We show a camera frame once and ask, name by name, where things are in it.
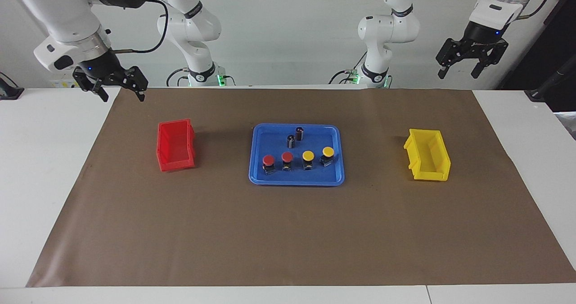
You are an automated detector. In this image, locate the red plastic bin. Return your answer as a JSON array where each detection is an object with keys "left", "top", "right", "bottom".
[{"left": 156, "top": 119, "right": 196, "bottom": 172}]

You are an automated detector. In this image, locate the black panel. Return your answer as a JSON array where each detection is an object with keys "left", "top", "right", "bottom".
[{"left": 497, "top": 0, "right": 576, "bottom": 112}]

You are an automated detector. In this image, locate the black stand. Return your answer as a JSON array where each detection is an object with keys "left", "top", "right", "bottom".
[{"left": 524, "top": 54, "right": 576, "bottom": 102}]

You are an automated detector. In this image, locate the yellow plastic bin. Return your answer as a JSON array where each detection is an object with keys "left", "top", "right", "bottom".
[{"left": 403, "top": 129, "right": 451, "bottom": 181}]

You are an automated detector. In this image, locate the black clamp device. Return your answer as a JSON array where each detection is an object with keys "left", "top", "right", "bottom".
[{"left": 0, "top": 72, "right": 24, "bottom": 100}]

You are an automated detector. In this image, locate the blue plastic tray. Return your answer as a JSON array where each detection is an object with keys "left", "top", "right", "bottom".
[{"left": 249, "top": 123, "right": 345, "bottom": 187}]

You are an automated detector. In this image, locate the brown table mat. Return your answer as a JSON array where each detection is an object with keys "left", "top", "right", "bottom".
[{"left": 26, "top": 87, "right": 576, "bottom": 288}]

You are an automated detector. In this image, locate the black right base cable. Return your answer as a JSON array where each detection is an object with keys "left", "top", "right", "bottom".
[{"left": 166, "top": 68, "right": 192, "bottom": 87}]

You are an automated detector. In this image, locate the black base cable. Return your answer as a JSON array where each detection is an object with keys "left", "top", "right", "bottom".
[
  {"left": 166, "top": 68, "right": 192, "bottom": 87},
  {"left": 328, "top": 52, "right": 367, "bottom": 85}
]

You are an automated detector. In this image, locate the white wall outlet box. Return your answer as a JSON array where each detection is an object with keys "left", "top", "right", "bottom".
[{"left": 49, "top": 78, "right": 81, "bottom": 89}]

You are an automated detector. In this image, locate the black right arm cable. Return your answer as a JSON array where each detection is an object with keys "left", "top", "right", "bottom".
[{"left": 110, "top": 0, "right": 169, "bottom": 55}]

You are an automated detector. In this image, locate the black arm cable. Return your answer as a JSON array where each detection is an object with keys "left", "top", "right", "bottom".
[
  {"left": 110, "top": 0, "right": 169, "bottom": 55},
  {"left": 414, "top": 0, "right": 557, "bottom": 20}
]

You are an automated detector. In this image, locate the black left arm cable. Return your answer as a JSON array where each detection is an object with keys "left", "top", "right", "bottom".
[{"left": 414, "top": 0, "right": 557, "bottom": 20}]

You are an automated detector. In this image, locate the black left base cable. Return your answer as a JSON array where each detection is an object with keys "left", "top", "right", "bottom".
[{"left": 328, "top": 52, "right": 367, "bottom": 85}]

